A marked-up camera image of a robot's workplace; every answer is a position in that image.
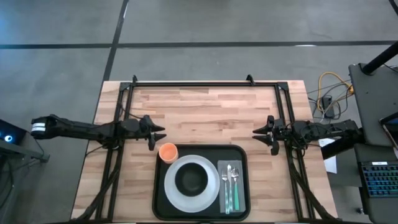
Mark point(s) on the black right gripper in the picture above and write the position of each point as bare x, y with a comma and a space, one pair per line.
281, 132

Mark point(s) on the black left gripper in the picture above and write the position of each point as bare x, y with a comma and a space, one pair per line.
144, 127

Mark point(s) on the orange plastic cup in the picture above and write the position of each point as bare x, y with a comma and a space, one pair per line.
168, 153

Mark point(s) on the grey cloth napkin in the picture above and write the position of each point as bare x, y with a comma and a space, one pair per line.
242, 174

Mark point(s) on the black round bowl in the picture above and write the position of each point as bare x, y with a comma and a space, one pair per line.
191, 179

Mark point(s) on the white round plate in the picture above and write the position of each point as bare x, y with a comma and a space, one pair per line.
191, 203

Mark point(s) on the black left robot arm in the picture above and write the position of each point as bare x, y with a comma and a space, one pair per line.
77, 129

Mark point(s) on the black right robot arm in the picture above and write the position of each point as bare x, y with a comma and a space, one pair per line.
329, 129

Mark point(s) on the black plastic tray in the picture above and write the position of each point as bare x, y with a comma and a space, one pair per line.
160, 199

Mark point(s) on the black power adapter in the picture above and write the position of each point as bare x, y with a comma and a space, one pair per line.
327, 104

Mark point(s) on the white paper sheet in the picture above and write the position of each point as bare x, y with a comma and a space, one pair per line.
331, 161

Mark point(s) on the black diagonal desk beam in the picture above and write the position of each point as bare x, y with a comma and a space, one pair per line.
340, 147

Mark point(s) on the grey side desk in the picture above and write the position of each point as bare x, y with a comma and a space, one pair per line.
373, 96

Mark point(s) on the backlit computer keyboard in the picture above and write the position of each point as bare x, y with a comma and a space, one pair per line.
381, 179

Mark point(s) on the laptop computer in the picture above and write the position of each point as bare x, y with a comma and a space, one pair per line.
391, 127

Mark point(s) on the grey metal stand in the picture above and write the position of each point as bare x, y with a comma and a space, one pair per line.
25, 151

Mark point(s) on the black pole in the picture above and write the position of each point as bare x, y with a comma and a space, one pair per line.
381, 59

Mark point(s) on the dark keyboard desk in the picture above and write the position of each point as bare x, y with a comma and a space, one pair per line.
382, 208

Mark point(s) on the black box blue light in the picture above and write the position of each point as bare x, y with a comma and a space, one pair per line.
9, 132

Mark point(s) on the black aluminium table frame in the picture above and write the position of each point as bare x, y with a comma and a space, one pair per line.
202, 84

